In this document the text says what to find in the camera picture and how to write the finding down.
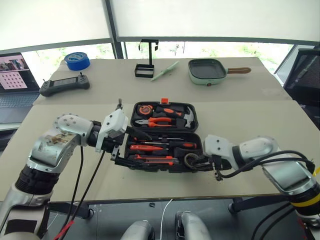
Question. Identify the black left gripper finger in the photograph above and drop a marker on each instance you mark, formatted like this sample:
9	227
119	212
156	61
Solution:
138	134
127	163

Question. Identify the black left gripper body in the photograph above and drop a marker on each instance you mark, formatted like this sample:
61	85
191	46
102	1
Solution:
110	145

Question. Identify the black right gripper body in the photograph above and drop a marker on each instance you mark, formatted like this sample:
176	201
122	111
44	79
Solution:
220	163

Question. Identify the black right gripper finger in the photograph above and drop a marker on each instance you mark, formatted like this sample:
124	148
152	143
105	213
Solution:
203	167
206	159

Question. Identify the black electrical tape roll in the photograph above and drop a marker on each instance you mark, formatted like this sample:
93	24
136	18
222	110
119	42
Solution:
187	160

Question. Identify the orange black utility knife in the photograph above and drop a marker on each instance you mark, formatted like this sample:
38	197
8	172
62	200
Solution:
155	159

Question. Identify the black tool case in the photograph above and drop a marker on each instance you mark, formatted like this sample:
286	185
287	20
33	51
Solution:
196	120

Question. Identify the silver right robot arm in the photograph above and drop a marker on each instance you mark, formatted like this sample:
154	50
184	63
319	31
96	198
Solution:
260	147

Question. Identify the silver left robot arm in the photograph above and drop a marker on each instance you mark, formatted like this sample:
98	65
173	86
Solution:
67	125

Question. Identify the orange voltage tester pen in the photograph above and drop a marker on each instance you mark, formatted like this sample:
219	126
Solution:
142	147

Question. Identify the orange black tape measure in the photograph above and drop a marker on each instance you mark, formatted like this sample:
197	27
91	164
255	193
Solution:
145	110

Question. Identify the slim black precision screwdriver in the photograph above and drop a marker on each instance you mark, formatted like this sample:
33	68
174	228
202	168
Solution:
170	138

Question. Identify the claw hammer orange grip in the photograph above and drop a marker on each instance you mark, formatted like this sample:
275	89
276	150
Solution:
187	116

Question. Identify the silver robot leg cover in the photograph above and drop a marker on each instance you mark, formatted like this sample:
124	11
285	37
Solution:
192	227
137	230

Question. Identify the light green spatula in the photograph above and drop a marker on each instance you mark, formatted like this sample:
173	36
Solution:
165	71

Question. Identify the grey handheld remote controller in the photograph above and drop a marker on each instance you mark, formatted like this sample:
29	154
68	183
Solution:
65	85

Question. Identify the green square frying pan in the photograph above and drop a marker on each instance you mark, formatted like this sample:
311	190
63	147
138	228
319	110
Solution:
207	78

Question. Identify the black metal hanger stand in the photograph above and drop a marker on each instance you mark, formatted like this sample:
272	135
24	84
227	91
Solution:
150	52

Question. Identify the blue tape roll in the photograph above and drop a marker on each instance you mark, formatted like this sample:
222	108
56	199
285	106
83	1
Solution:
77	65

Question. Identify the white side desk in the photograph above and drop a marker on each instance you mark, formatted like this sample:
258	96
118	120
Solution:
7	127

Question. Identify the dark grey laptop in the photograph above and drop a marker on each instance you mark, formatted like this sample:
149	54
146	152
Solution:
15	102

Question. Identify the black office chair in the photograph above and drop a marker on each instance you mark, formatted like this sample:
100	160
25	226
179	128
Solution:
305	75

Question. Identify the white roller blind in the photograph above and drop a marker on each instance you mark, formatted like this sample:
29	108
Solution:
50	20
212	17

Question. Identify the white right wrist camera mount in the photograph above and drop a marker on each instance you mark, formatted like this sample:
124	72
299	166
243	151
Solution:
217	146

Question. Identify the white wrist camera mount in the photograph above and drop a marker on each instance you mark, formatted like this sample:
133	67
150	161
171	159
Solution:
217	146
115	122

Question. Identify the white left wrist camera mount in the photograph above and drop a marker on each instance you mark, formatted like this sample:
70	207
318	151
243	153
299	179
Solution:
115	122

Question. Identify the black table leg frame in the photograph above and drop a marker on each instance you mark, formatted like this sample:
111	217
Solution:
262	203
70	210

